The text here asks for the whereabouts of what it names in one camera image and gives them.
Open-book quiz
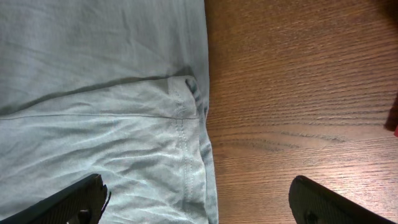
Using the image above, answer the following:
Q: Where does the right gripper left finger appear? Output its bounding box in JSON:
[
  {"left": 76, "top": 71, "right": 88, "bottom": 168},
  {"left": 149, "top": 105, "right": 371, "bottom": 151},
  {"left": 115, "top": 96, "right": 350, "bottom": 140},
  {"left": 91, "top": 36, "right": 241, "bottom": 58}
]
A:
[{"left": 1, "top": 174, "right": 111, "bottom": 224}]

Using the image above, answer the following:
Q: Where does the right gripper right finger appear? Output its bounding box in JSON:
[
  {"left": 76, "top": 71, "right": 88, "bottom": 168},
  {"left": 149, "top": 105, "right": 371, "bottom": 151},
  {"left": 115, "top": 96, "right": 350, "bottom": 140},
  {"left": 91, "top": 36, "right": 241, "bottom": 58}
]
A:
[{"left": 289, "top": 175, "right": 394, "bottom": 224}]

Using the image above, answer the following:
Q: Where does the light blue t-shirt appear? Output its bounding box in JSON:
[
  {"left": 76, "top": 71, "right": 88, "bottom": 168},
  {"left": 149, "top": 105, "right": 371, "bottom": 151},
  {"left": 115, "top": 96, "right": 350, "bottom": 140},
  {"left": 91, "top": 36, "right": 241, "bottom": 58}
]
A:
[{"left": 1, "top": 0, "right": 219, "bottom": 223}]

